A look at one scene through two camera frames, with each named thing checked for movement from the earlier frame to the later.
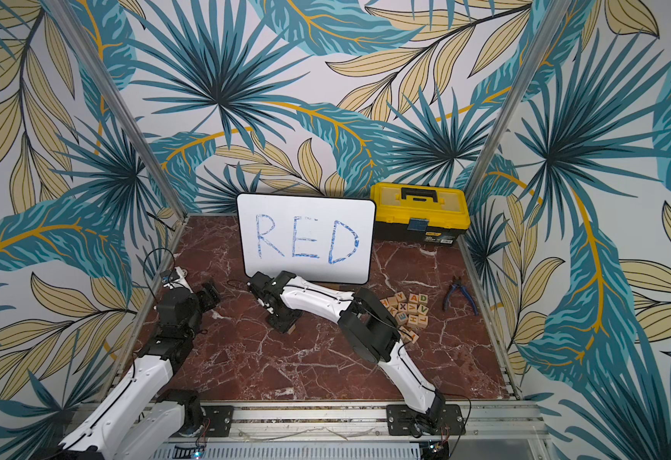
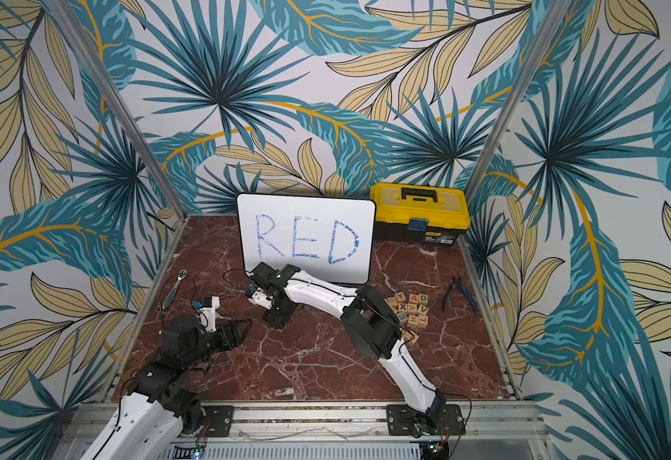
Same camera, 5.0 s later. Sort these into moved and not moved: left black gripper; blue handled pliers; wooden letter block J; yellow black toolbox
Moved: left black gripper
Not moved: yellow black toolbox; blue handled pliers; wooden letter block J
